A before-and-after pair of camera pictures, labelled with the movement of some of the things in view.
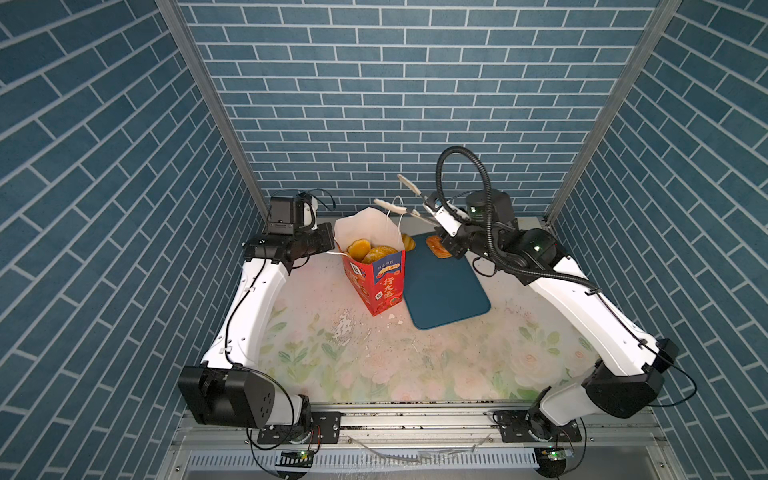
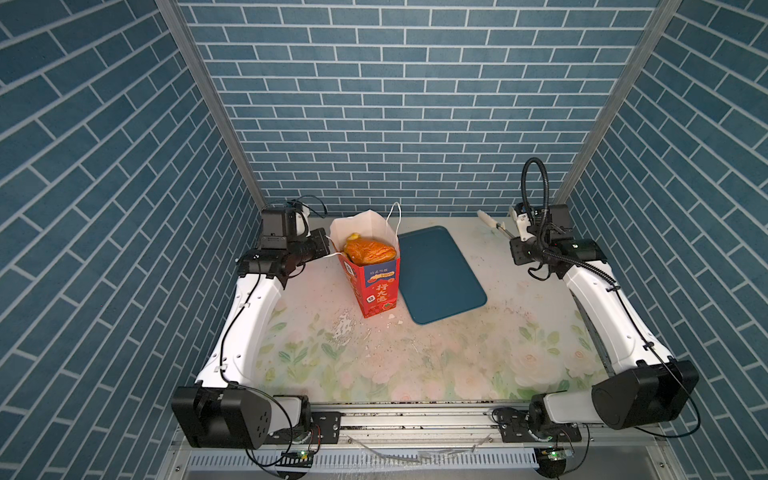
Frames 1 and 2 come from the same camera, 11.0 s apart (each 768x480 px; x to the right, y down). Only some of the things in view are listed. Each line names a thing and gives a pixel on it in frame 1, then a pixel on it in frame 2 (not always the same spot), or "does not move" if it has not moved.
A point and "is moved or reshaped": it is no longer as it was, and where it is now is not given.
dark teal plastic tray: x=440 y=290 does not move
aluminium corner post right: x=645 y=46 does not move
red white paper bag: x=379 y=281 does not move
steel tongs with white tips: x=412 y=213 is moved or reshaped
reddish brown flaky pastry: x=435 y=245 → x=362 y=251
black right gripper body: x=466 y=237 → x=526 y=250
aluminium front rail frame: x=427 y=442 does not move
